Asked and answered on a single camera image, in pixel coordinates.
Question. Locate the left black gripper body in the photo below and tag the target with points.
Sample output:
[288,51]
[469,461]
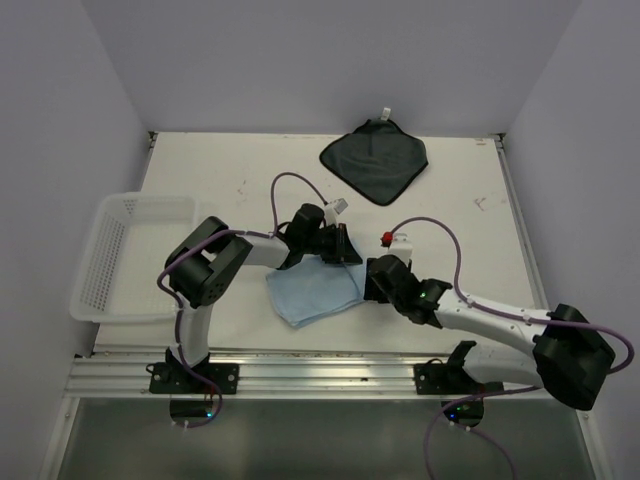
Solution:
[324,243]

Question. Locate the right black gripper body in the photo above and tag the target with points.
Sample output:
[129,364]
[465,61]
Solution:
[372,292]

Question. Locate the light blue towel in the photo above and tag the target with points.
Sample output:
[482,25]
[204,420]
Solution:
[314,290]

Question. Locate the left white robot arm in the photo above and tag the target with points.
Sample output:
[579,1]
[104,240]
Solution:
[201,269]

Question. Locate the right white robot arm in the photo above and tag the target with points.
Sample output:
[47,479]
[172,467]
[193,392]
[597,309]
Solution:
[557,350]

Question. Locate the dark grey towel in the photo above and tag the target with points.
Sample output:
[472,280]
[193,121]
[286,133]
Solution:
[378,160]

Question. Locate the white plastic basket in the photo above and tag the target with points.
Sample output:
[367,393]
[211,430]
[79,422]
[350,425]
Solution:
[132,236]

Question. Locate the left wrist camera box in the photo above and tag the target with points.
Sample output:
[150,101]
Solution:
[333,209]

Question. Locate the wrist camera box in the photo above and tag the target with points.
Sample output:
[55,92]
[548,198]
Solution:
[333,209]
[399,245]

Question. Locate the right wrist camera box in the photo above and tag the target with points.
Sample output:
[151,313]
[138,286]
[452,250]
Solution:
[399,245]

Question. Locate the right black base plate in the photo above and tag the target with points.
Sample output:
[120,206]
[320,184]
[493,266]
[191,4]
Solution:
[435,378]

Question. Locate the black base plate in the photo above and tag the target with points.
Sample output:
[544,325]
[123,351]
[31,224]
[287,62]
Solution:
[173,378]
[435,378]

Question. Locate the aluminium mounting rail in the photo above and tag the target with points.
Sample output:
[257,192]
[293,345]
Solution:
[262,375]

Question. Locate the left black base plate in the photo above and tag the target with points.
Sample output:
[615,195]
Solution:
[173,378]

